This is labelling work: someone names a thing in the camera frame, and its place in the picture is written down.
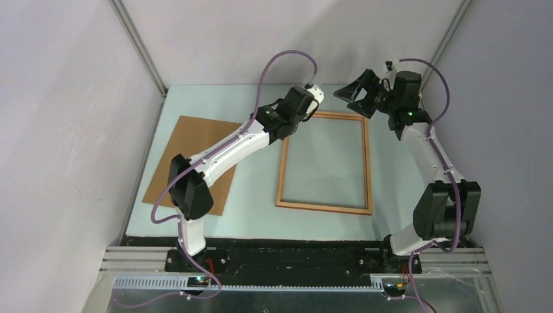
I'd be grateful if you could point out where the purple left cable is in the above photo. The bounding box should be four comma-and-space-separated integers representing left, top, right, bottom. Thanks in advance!
115, 50, 319, 310

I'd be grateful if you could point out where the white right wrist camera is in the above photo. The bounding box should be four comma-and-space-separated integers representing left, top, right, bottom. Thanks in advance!
384, 59, 399, 74

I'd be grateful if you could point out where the aluminium rail right side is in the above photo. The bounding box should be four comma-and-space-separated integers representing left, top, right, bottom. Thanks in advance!
412, 0, 474, 237

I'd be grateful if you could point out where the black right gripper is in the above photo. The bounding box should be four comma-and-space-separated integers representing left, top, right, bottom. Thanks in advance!
333, 69, 398, 119

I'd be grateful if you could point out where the aluminium rail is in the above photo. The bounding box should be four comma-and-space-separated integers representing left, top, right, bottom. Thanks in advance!
109, 0, 168, 245
100, 246, 492, 278
412, 0, 474, 237

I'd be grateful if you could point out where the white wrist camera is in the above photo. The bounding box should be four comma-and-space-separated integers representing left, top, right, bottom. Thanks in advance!
305, 84, 325, 104
384, 59, 399, 74

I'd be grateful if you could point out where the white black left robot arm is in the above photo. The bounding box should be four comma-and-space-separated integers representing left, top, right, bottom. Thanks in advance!
168, 85, 324, 272

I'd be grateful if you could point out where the aluminium rail left side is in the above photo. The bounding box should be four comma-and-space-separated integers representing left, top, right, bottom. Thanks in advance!
109, 0, 168, 245

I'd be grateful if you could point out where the wooden picture frame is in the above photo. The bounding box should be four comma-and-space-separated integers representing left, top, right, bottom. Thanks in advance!
275, 111, 373, 216

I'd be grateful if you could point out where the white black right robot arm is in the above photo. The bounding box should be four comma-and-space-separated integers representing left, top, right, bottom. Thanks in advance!
333, 69, 481, 273

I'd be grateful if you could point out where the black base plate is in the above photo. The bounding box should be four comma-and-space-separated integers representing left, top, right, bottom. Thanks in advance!
164, 246, 409, 286

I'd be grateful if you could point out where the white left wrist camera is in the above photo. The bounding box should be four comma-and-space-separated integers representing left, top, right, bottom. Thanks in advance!
305, 84, 325, 104

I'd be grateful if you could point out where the brown fibreboard backing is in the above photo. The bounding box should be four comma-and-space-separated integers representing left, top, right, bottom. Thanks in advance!
142, 116, 240, 216

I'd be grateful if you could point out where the grey slotted cable duct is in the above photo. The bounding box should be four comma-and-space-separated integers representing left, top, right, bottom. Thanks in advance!
113, 275, 384, 293

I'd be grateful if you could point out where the aluminium front rail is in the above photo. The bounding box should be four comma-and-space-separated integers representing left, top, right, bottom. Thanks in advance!
100, 246, 492, 278

